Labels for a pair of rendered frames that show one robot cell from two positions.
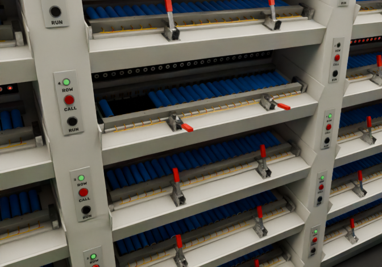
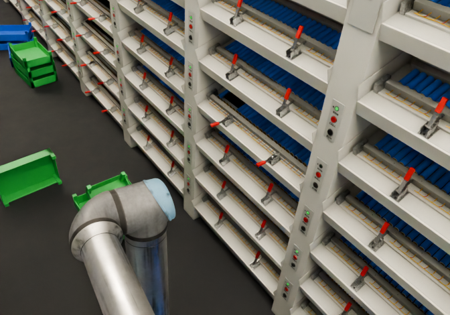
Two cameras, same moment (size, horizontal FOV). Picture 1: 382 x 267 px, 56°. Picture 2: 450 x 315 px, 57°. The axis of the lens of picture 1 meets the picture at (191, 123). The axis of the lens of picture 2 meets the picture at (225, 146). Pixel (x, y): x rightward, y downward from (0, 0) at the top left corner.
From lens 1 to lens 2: 1.47 m
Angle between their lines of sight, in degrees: 67
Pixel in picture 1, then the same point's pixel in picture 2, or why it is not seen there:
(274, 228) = (267, 244)
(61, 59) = (190, 57)
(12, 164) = (178, 85)
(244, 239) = (250, 226)
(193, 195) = (231, 167)
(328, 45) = (313, 159)
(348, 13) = (333, 149)
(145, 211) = (211, 151)
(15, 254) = (175, 118)
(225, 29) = (260, 93)
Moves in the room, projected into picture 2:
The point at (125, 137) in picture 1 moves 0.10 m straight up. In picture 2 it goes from (209, 108) to (210, 87)
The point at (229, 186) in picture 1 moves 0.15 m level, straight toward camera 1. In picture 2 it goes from (246, 183) to (207, 183)
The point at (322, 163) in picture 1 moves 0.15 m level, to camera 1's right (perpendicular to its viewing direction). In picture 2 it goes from (298, 242) to (313, 279)
